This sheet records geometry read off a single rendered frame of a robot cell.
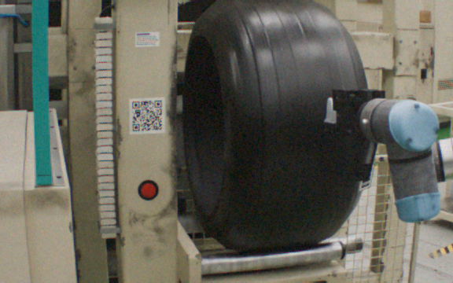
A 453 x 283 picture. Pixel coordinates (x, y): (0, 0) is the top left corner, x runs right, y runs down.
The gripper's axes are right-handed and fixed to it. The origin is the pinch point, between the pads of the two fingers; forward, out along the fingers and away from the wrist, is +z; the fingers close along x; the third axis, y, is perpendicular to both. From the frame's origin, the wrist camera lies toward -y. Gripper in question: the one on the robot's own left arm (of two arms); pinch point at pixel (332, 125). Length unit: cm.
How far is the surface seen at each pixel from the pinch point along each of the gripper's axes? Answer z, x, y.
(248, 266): 17.6, 12.1, -31.1
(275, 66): 4.1, 9.8, 11.4
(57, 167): -39, 53, -1
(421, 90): 452, -289, -7
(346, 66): 4.2, -5.4, 11.4
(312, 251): 17.8, -3.1, -29.4
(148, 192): 22.8, 32.2, -14.5
